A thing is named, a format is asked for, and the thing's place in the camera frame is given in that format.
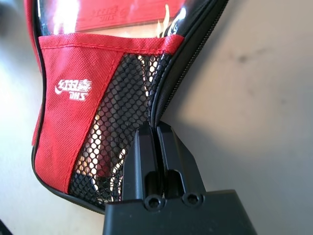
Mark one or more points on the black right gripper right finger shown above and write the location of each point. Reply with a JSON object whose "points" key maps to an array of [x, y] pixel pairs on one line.
{"points": [[178, 166]]}

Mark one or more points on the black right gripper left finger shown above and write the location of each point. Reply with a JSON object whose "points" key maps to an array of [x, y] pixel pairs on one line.
{"points": [[139, 166]]}

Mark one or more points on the red black paddle case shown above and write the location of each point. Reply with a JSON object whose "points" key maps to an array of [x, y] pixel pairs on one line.
{"points": [[73, 110]]}

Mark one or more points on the red ping-pong paddle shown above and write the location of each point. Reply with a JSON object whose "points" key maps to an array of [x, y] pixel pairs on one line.
{"points": [[97, 12]]}

